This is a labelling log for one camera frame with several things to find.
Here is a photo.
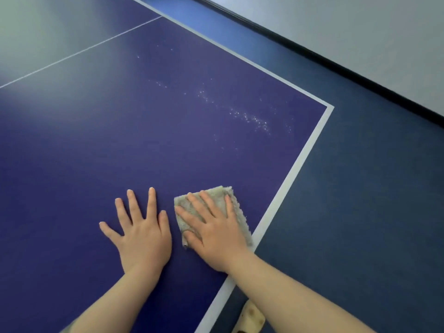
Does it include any person's left hand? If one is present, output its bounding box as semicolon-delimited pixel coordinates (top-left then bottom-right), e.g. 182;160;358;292
99;187;173;274

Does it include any blue table tennis table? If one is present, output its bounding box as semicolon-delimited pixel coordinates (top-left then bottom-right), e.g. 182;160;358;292
0;0;335;333

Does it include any cream right slipper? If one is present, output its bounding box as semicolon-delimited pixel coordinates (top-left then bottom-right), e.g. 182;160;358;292
231;300;266;333

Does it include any person's right hand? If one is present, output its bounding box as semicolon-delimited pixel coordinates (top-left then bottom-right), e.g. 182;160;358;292
174;190;251;273

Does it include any person's left forearm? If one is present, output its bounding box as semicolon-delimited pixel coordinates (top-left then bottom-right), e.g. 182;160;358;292
68;265;164;333

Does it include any grey cleaning cloth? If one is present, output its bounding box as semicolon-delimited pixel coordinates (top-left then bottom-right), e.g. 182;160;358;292
173;185;254;249

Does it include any person's right forearm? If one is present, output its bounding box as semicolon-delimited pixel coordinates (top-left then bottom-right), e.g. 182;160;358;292
227;253;377;333

